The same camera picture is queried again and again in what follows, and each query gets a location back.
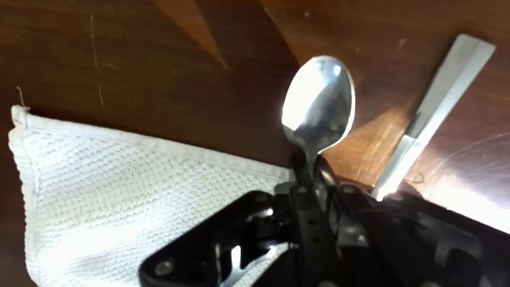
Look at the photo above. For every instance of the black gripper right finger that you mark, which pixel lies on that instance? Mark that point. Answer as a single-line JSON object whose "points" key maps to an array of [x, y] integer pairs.
{"points": [[409, 241]]}

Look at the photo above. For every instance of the silver spoon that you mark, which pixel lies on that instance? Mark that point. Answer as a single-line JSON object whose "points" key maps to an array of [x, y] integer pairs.
{"points": [[320, 108]]}

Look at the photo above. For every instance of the white woven cloth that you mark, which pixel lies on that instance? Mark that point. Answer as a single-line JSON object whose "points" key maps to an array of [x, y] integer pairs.
{"points": [[98, 202]]}

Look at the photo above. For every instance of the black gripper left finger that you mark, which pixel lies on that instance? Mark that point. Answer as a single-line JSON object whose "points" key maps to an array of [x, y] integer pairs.
{"points": [[288, 230]]}

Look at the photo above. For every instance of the silver knife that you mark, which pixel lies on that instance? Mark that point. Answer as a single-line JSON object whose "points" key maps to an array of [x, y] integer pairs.
{"points": [[461, 66]]}

